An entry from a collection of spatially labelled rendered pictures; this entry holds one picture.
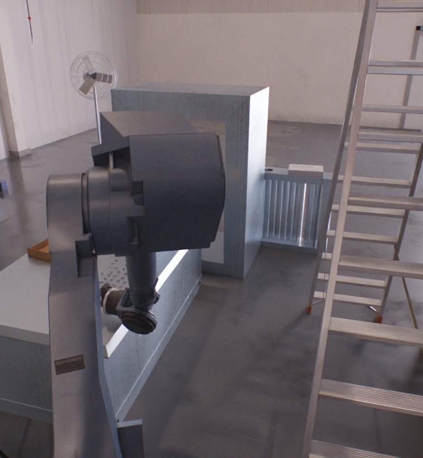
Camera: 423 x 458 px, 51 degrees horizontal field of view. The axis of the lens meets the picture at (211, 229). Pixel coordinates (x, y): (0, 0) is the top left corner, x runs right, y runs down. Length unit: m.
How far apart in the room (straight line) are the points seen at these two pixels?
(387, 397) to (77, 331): 1.09
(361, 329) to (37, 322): 1.58
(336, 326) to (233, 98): 2.25
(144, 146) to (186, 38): 10.89
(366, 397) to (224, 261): 2.48
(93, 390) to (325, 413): 1.86
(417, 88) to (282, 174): 7.28
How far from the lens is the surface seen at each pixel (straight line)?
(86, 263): 1.21
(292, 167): 4.32
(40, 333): 2.39
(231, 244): 3.86
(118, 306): 2.21
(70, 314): 1.19
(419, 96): 11.24
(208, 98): 3.57
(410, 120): 11.30
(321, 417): 2.81
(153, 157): 1.13
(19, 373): 2.71
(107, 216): 1.17
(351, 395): 1.73
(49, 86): 9.45
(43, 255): 3.06
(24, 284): 2.83
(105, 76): 6.97
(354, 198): 1.63
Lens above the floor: 2.00
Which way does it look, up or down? 24 degrees down
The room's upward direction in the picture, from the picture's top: straight up
